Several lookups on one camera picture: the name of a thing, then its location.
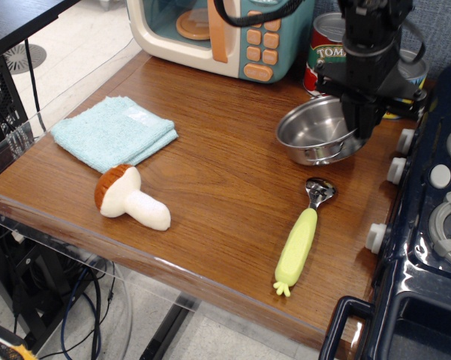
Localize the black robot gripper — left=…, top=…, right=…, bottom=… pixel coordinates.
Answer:
left=315, top=33, right=426, bottom=140

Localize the toy microwave oven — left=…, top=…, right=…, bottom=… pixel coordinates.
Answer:
left=126, top=1, right=314, bottom=83

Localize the small stainless steel pot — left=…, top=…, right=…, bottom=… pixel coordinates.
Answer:
left=275, top=95, right=367, bottom=166

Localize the plush mushroom toy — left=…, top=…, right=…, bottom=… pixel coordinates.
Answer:
left=94, top=164, right=171, bottom=231

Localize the black desk at left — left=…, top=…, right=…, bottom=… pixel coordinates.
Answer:
left=0, top=0, right=82, bottom=65

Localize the tomato sauce can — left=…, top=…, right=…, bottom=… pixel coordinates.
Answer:
left=303, top=12, right=346, bottom=96

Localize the pineapple slices can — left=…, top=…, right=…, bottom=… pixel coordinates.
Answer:
left=398, top=49, right=429, bottom=89

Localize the dark blue toy stove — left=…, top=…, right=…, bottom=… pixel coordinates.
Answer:
left=320, top=65, right=451, bottom=359

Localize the black braided cable sleeve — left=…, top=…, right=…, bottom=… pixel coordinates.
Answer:
left=212, top=0, right=305, bottom=28

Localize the blue cable under table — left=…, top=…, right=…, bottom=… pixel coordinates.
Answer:
left=59, top=268, right=102, bottom=360

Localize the light blue folded cloth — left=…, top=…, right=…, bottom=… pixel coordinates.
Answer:
left=51, top=97, right=179, bottom=173

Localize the spoon with yellow-green handle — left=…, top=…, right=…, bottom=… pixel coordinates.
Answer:
left=273, top=178, right=336, bottom=298

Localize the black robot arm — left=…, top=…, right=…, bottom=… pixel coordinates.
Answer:
left=315, top=1, right=426, bottom=140

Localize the clear acrylic table guard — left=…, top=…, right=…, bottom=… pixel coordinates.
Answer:
left=0, top=52, right=327, bottom=344

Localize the black table leg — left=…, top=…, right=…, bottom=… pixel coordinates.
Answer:
left=139, top=304, right=191, bottom=360

